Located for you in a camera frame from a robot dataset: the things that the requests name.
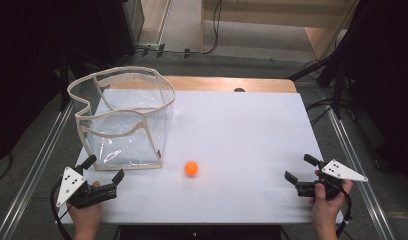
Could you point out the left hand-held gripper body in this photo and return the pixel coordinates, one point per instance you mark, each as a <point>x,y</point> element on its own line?
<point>71,181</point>

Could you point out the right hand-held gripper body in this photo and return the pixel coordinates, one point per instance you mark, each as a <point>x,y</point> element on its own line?
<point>342,171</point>

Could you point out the clear plastic bag beige trim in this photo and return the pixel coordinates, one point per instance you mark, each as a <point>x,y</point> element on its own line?
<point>125,133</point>

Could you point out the orange ball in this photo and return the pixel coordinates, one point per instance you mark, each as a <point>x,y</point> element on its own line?
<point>191,168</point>

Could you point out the person's left hand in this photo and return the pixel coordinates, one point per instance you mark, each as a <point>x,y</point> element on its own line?
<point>87,213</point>

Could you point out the person's right hand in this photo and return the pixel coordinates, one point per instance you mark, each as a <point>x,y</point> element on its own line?
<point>327,208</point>

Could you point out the white table sheet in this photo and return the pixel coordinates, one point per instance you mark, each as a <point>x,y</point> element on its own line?
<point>242,133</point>

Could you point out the black metal stand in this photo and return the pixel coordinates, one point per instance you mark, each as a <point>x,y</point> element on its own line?
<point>337,86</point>

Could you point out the dark curtain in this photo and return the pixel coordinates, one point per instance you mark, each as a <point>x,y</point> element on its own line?
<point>25,50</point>
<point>385,66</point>

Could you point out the wooden table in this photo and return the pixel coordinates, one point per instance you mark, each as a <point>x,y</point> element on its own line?
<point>225,84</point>

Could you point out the dark cabinet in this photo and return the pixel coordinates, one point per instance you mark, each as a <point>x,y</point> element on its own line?
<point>118,26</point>

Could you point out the light wooden shelf unit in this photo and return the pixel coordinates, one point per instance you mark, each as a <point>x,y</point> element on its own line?
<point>258,13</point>

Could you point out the metal floor rail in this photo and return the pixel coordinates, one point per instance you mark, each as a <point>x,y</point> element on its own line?
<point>35,173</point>
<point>355,160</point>

